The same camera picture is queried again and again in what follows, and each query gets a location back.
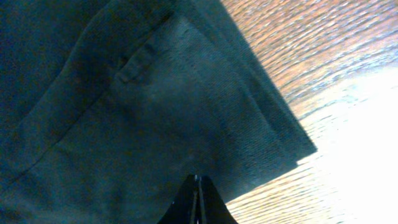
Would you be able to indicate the black Sydrogen t-shirt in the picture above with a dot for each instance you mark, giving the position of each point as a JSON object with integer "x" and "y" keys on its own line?
{"x": 108, "y": 106}

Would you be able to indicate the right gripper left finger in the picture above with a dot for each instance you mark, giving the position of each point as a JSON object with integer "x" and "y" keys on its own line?
{"x": 183, "y": 209}

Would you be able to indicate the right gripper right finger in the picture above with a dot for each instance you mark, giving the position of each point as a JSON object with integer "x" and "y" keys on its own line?
{"x": 211, "y": 207}

